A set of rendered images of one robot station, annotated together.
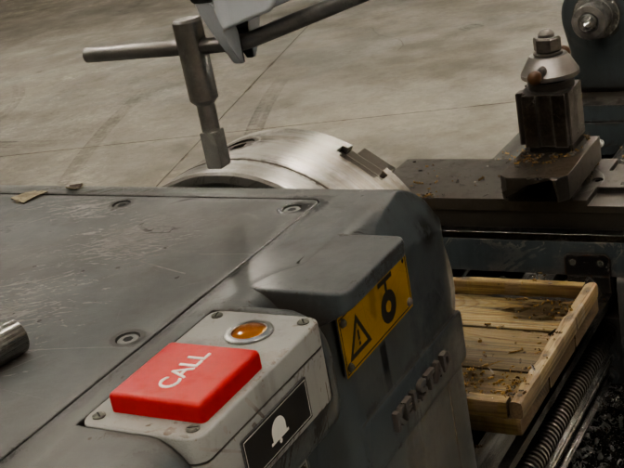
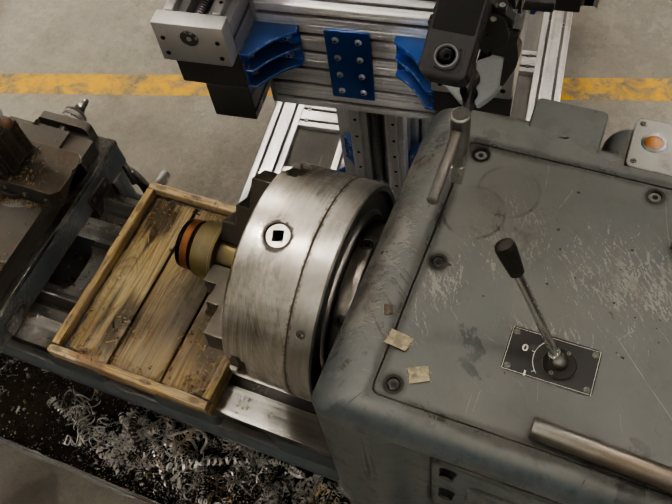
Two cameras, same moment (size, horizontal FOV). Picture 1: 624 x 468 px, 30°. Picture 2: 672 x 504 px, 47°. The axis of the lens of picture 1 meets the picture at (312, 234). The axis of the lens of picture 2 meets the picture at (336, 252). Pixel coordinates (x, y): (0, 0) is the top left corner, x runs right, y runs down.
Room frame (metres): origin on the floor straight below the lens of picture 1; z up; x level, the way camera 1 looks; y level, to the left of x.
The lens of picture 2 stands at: (1.01, 0.58, 2.02)
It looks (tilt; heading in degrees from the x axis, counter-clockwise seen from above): 58 degrees down; 270
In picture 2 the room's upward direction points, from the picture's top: 11 degrees counter-clockwise
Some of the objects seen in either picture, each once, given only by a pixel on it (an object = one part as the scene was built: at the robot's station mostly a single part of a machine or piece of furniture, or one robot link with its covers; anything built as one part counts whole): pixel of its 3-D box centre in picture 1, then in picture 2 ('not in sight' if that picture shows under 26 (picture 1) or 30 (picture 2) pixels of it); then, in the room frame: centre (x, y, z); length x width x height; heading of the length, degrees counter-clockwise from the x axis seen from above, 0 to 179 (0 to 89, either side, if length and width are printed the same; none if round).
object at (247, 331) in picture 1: (249, 334); (653, 143); (0.61, 0.05, 1.26); 0.02 x 0.02 x 0.01
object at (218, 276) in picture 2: not in sight; (231, 315); (1.17, 0.07, 1.09); 0.12 x 0.11 x 0.05; 58
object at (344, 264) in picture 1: (328, 280); (564, 134); (0.70, 0.00, 1.24); 0.09 x 0.08 x 0.03; 148
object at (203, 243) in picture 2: not in sight; (215, 250); (1.18, -0.04, 1.08); 0.09 x 0.09 x 0.09; 58
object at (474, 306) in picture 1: (422, 341); (178, 290); (1.29, -0.11, 0.89); 0.36 x 0.30 x 0.04; 58
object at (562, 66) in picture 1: (549, 64); not in sight; (1.54, -0.36, 1.13); 0.08 x 0.08 x 0.03
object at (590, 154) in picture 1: (552, 168); (26, 171); (1.51, -0.34, 0.99); 0.20 x 0.10 x 0.05; 148
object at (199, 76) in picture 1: (202, 94); (458, 148); (0.86, 0.06, 1.34); 0.02 x 0.02 x 0.12
